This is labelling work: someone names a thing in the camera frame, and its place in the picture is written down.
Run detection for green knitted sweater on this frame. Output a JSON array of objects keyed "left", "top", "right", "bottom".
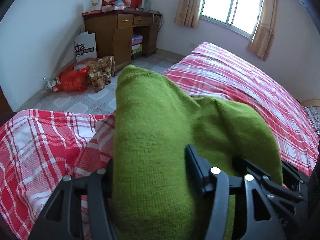
[{"left": 112, "top": 65, "right": 283, "bottom": 239}]

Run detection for red plaid bed sheet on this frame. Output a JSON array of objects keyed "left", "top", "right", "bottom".
[{"left": 1, "top": 42, "right": 319, "bottom": 239}]

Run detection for striped pillow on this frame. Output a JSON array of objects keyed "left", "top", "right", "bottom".
[{"left": 305, "top": 106, "right": 320, "bottom": 135}]

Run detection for beige wooden headboard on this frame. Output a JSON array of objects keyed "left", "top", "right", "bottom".
[{"left": 301, "top": 99, "right": 320, "bottom": 107}]

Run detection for red plastic bag on floor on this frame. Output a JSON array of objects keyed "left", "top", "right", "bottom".
[{"left": 55, "top": 64, "right": 90, "bottom": 92}]

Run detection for brown patterned bag on floor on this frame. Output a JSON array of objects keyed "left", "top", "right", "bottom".
[{"left": 87, "top": 56, "right": 116, "bottom": 92}]

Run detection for right beige curtain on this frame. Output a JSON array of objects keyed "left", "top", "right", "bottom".
[{"left": 247, "top": 0, "right": 278, "bottom": 61}]

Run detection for beige curtain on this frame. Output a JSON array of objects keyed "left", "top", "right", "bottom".
[
  {"left": 174, "top": 0, "right": 202, "bottom": 28},
  {"left": 247, "top": 0, "right": 278, "bottom": 61}
]

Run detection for white paper shopping bag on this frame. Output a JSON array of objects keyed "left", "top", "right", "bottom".
[{"left": 74, "top": 31, "right": 97, "bottom": 62}]

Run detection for stacked boxes under desk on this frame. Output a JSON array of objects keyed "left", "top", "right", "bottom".
[{"left": 131, "top": 34, "right": 143, "bottom": 61}]

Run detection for brown wooden desk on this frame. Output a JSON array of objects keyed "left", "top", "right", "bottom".
[{"left": 82, "top": 8, "right": 162, "bottom": 72}]

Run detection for left beige curtain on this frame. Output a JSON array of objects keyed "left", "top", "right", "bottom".
[{"left": 174, "top": 0, "right": 202, "bottom": 28}]

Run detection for white card on desk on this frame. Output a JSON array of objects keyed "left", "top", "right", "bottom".
[{"left": 88, "top": 0, "right": 102, "bottom": 11}]

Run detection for window with aluminium frame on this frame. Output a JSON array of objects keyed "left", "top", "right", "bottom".
[{"left": 201, "top": 0, "right": 263, "bottom": 38}]

